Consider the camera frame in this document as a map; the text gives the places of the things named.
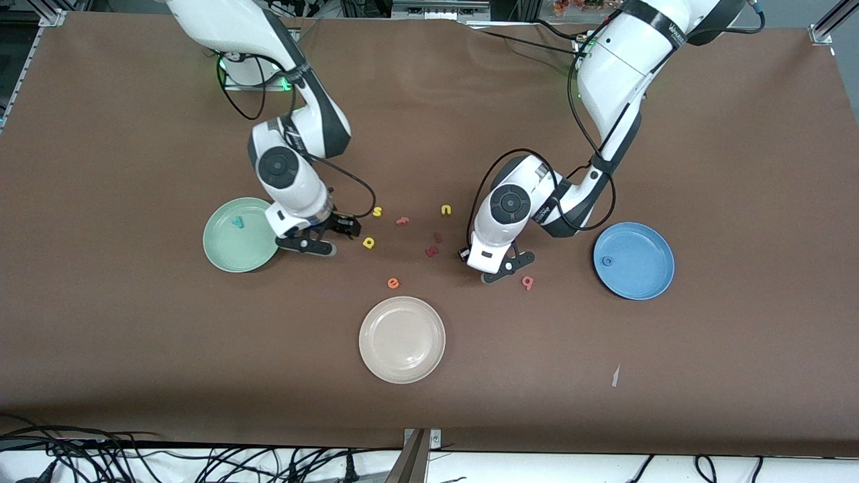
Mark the beige plate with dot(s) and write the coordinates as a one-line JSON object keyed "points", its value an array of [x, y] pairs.
{"points": [[402, 340]]}

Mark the orange artificial flowers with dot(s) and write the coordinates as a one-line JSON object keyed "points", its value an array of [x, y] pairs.
{"points": [[570, 7]]}

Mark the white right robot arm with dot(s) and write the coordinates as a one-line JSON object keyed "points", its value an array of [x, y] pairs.
{"points": [[298, 191]]}

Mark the aluminium frame corner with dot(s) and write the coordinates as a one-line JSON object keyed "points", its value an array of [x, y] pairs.
{"points": [[50, 18], [820, 33]]}

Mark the small grey paper scrap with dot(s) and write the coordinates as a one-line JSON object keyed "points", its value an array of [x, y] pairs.
{"points": [[615, 378]]}

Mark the pink letter q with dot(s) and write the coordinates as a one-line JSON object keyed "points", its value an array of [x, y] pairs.
{"points": [[530, 287]]}

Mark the brown table cover sheet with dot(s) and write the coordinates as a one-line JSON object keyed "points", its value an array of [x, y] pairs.
{"points": [[429, 100]]}

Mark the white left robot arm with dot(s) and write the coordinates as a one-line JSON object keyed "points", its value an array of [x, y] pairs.
{"points": [[617, 67]]}

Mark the dark red wide foam letter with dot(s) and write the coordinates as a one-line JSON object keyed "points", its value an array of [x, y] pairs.
{"points": [[430, 253]]}

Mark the small metal mounting plate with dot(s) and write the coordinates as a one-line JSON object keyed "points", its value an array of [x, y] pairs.
{"points": [[435, 439]]}

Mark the grey metal post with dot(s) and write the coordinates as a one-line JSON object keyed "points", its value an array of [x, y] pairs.
{"points": [[413, 463]]}

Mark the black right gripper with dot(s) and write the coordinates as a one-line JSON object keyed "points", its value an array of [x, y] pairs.
{"points": [[333, 222]]}

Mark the blue plate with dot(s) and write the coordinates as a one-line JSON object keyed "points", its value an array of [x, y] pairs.
{"points": [[637, 265]]}

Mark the light green plate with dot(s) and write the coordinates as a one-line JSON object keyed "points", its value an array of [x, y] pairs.
{"points": [[235, 251]]}

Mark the grey metal device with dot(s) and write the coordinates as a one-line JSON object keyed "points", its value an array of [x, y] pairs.
{"points": [[443, 10]]}

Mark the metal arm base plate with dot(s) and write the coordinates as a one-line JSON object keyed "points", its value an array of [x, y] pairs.
{"points": [[235, 85]]}

